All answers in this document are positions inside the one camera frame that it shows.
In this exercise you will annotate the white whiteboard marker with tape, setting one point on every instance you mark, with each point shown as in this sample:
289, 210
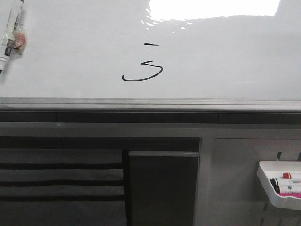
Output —
10, 32

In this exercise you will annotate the dark grey panel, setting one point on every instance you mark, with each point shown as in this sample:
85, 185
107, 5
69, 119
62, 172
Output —
163, 190

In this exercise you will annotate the grey striped fabric organizer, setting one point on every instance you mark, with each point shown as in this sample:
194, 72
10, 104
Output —
64, 188

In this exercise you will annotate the black capped marker upper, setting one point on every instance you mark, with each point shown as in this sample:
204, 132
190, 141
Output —
285, 182

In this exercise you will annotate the black capped marker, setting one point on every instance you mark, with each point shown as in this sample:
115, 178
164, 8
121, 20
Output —
285, 182
287, 189

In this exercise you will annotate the red capped marker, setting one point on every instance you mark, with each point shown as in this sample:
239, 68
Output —
292, 175

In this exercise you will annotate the white plastic marker tray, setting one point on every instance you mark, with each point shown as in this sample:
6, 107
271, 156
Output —
268, 170

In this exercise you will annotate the black capped marker lower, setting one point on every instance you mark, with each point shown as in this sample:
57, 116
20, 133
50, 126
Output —
287, 189

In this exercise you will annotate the pink eraser block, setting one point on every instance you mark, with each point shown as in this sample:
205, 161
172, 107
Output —
296, 195

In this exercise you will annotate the white whiteboard with metal frame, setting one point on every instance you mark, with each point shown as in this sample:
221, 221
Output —
183, 55

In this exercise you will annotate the black wall hook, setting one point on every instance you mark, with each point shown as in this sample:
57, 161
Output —
278, 157

